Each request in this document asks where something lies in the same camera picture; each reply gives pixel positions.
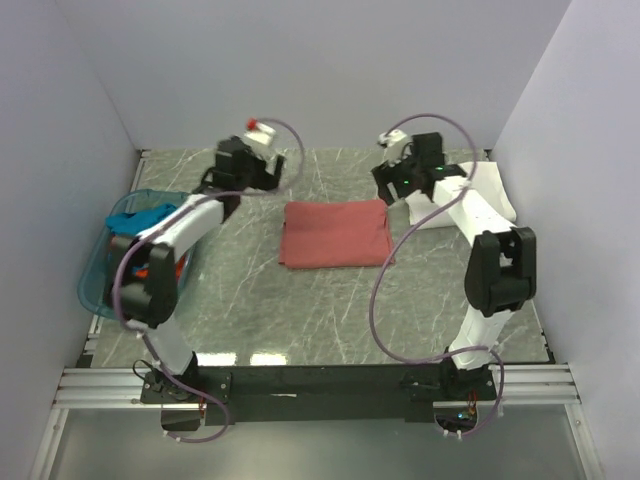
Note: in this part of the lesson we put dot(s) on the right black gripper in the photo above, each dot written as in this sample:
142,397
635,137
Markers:
385,174

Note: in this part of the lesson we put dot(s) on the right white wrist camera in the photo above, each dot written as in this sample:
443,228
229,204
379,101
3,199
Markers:
396,146

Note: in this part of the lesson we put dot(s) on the blue t shirt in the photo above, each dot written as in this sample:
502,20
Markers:
134,223

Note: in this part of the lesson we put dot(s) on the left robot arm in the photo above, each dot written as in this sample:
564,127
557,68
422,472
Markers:
211,203

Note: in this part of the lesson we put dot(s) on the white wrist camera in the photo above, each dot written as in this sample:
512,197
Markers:
396,146
259,135

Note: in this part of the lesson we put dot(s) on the folded white t shirt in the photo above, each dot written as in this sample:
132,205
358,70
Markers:
487,182

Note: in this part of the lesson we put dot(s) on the orange t shirt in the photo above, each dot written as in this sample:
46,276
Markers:
142,271

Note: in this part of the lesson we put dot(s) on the salmon pink t shirt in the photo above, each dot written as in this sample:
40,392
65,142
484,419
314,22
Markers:
335,235

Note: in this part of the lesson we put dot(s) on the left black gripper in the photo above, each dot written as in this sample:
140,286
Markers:
267,181

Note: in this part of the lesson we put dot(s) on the black base beam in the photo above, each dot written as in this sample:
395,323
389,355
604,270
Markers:
321,393

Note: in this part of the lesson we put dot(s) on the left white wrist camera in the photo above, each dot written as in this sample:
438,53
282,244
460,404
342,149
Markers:
259,135

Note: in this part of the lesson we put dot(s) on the teal plastic basket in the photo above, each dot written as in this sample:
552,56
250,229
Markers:
100,280

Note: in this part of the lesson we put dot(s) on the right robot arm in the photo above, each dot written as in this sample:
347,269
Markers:
501,271

